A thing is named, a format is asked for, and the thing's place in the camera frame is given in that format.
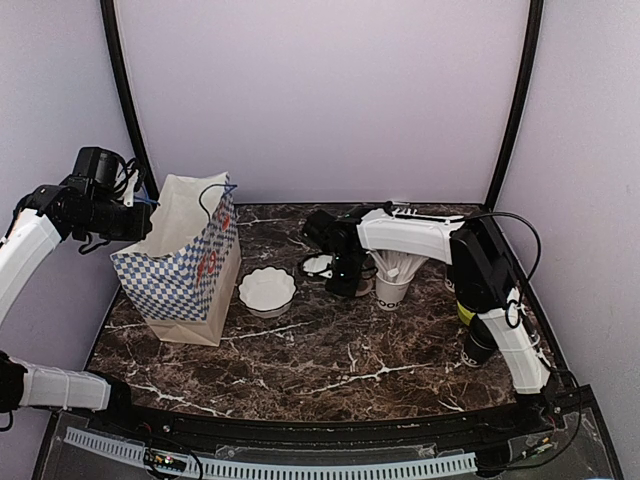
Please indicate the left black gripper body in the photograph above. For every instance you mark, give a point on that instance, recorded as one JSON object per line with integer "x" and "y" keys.
{"x": 133, "y": 230}

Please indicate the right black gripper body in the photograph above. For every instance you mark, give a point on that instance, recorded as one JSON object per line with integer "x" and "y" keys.
{"x": 349, "y": 266}

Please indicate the brown cardboard cup carrier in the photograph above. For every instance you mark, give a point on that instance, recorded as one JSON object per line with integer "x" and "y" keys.
{"x": 368, "y": 273}

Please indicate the checkered paper takeout bag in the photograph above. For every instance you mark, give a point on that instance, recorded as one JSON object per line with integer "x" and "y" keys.
{"x": 182, "y": 276}

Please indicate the black paper coffee cup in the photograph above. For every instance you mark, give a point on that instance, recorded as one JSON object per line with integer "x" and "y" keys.
{"x": 449, "y": 279}

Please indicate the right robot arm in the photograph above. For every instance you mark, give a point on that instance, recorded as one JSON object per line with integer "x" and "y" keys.
{"x": 485, "y": 281}

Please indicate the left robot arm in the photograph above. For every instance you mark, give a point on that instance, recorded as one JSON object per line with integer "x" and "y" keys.
{"x": 94, "y": 205}

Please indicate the white scalloped bowl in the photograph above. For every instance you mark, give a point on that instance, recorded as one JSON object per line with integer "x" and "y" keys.
{"x": 267, "y": 292}

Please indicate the lime green bowl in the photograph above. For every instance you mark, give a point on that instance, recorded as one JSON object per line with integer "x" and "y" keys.
{"x": 464, "y": 314}

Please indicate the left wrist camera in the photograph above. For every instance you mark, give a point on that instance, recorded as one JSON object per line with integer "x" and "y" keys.
{"x": 129, "y": 180}

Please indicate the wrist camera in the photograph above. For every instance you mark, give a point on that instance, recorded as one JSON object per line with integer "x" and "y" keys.
{"x": 317, "y": 267}
{"x": 129, "y": 180}

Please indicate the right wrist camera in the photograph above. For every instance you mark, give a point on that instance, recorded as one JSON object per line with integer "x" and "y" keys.
{"x": 317, "y": 267}

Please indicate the black left frame post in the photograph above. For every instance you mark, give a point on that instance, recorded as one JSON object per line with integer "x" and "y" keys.
{"x": 126, "y": 101}

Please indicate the black frame post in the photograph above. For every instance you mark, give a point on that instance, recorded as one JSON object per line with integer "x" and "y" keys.
{"x": 126, "y": 101}
{"x": 525, "y": 69}

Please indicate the white slotted cable duct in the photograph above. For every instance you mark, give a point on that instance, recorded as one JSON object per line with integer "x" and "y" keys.
{"x": 167, "y": 464}

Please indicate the black right frame post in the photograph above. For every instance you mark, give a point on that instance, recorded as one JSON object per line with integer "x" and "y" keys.
{"x": 525, "y": 69}

